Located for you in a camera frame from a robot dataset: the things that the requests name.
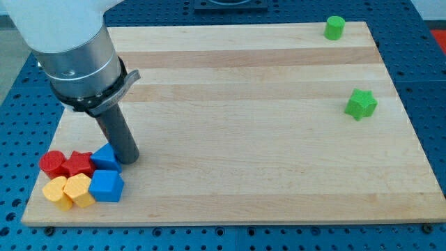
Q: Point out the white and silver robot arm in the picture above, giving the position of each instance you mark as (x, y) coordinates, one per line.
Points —
(70, 41)

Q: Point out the light wooden board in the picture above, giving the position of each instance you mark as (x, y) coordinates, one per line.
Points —
(245, 125)

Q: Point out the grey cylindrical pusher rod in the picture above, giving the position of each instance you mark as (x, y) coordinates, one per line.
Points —
(116, 130)

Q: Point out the blue triangular block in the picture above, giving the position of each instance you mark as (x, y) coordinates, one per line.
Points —
(105, 159)

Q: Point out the black clamp with metal lever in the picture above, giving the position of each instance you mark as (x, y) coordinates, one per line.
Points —
(101, 102)

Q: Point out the blue cube block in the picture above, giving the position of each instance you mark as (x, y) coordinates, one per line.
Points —
(106, 186)

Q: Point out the green star block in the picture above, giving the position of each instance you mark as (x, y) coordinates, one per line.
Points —
(361, 104)

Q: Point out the green cylinder block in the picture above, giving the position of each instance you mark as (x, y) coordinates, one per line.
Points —
(334, 27)

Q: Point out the red star block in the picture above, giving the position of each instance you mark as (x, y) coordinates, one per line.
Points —
(79, 163)

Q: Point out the yellow hexagon block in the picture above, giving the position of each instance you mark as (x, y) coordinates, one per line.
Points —
(77, 189)

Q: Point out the red cylinder block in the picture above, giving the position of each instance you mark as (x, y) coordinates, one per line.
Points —
(51, 164)

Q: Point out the yellow heart block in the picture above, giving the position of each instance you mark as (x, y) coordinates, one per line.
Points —
(53, 192)

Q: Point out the red object at edge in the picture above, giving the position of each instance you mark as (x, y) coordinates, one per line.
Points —
(440, 37)

